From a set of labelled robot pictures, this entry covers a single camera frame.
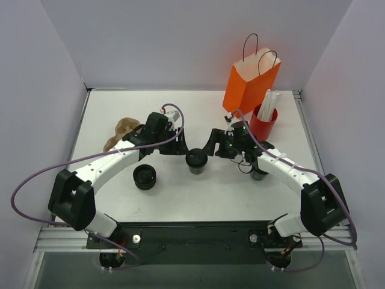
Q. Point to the white wrapped straws bundle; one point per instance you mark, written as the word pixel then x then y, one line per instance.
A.
pixel 268 105

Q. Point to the black cup lid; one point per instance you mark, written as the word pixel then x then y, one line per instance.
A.
pixel 196 158

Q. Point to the brown cardboard cup carrier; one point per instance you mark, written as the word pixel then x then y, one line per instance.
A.
pixel 123 127

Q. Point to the stack of black lids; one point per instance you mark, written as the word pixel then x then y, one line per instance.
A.
pixel 144 177

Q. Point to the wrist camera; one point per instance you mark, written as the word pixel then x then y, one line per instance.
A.
pixel 172 116
pixel 230 120

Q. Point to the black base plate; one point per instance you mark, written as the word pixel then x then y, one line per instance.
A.
pixel 196 243

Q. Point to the red cylindrical cup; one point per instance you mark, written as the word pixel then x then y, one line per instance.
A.
pixel 260 129

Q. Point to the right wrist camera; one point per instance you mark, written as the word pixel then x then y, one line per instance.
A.
pixel 230 120

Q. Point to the dark coffee cup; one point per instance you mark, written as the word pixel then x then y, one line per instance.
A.
pixel 258 175
pixel 196 170

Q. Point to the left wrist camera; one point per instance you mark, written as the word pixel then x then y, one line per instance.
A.
pixel 172 116

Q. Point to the orange paper bag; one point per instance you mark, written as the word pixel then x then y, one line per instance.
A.
pixel 250 78

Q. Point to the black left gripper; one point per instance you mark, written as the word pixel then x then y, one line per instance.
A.
pixel 169 144

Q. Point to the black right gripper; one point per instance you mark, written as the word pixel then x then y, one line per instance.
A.
pixel 223 146

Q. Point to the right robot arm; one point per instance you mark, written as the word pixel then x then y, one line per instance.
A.
pixel 322 203

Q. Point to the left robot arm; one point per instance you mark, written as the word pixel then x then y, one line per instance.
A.
pixel 73 194

